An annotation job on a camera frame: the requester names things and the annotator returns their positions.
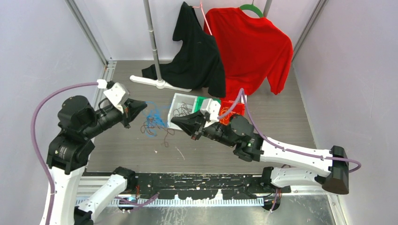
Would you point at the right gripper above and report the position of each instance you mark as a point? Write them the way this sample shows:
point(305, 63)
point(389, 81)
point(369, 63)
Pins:
point(188, 123)

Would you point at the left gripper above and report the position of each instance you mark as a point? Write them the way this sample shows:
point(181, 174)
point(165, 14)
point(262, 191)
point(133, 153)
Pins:
point(131, 108)

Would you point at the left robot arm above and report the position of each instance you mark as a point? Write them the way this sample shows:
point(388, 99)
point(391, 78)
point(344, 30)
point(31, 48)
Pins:
point(68, 156)

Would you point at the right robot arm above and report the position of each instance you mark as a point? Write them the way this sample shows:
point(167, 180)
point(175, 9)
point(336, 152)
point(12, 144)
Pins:
point(328, 169)

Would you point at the white plastic bin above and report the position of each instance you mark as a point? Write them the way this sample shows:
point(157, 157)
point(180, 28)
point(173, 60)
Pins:
point(181, 105)

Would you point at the green plastic bin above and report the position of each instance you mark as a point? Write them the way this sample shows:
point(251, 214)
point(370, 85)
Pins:
point(202, 103)

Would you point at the white clothes rack stand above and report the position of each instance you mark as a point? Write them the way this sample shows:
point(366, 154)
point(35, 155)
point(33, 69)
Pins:
point(160, 83)

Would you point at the black t-shirt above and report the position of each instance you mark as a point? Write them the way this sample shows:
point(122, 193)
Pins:
point(198, 64)

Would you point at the red sweatshirt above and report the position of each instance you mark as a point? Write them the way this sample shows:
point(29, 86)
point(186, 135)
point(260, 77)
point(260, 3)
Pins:
point(251, 49)

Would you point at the pink hanger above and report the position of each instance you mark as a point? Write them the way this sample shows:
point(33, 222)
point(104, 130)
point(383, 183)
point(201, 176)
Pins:
point(204, 16)

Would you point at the green hanger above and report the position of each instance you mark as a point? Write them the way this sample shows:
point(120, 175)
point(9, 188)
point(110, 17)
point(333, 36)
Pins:
point(252, 8)

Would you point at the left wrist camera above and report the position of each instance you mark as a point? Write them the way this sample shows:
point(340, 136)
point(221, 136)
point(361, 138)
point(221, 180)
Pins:
point(117, 95)

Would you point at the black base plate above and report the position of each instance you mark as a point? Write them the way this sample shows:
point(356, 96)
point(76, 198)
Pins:
point(199, 186)

